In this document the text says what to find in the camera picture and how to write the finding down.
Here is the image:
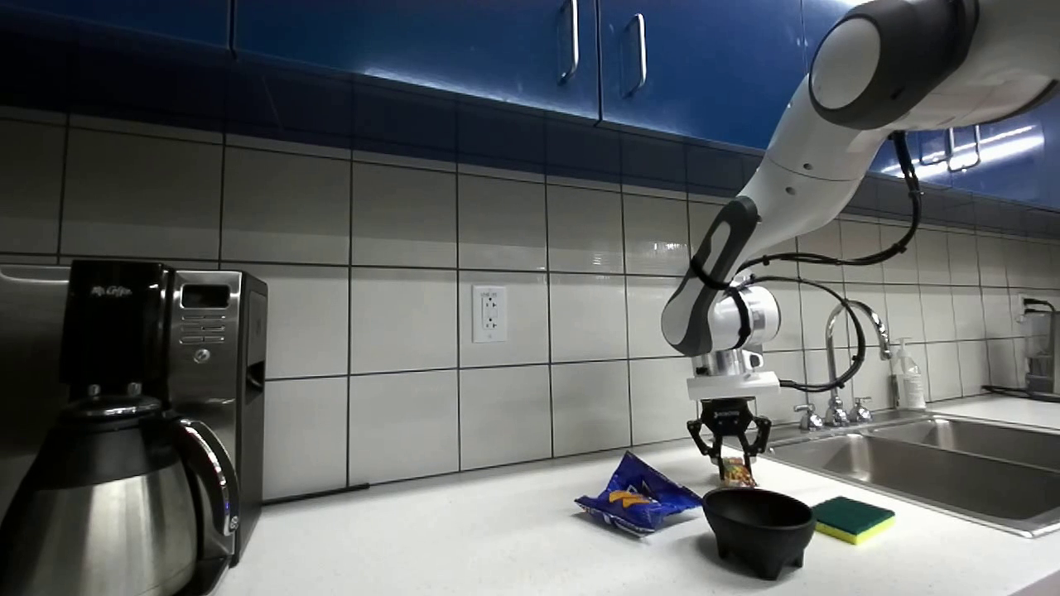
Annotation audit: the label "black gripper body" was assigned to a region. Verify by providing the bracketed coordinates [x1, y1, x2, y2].
[684, 399, 770, 447]

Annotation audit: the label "orange candy bar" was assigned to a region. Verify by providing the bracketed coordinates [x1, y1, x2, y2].
[723, 459, 755, 487]

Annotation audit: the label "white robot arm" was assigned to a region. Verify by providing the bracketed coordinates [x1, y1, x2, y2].
[662, 0, 1060, 459]

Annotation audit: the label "black bowl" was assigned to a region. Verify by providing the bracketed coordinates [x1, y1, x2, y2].
[701, 487, 814, 580]

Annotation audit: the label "chrome faucet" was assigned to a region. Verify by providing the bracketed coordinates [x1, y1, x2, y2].
[796, 298, 893, 435]

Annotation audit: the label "blue chip bag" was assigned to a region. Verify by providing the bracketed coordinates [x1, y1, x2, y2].
[575, 450, 701, 537]

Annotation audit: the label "green yellow sponge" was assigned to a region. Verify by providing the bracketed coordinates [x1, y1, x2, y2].
[810, 498, 893, 548]

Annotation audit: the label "clear soap bottle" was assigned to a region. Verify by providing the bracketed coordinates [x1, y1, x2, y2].
[893, 340, 927, 410]

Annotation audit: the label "stainless double sink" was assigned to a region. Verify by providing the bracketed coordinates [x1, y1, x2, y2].
[770, 419, 1060, 537]

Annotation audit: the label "appliance on far counter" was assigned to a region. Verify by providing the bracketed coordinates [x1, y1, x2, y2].
[1019, 298, 1060, 400]

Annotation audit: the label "blue upper cabinets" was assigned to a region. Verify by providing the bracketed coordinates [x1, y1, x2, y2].
[0, 0, 1060, 212]

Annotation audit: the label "black coffee maker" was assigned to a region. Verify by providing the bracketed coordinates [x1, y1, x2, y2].
[0, 254, 270, 596]

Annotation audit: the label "steel coffee carafe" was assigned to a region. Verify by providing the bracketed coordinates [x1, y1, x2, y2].
[0, 410, 240, 596]

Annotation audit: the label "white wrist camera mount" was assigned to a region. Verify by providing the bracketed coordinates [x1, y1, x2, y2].
[684, 348, 779, 400]

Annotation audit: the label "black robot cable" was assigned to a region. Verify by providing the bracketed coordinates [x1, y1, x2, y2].
[736, 129, 924, 399]

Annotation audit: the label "white wall outlet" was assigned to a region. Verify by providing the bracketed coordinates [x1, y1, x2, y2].
[471, 286, 505, 346]

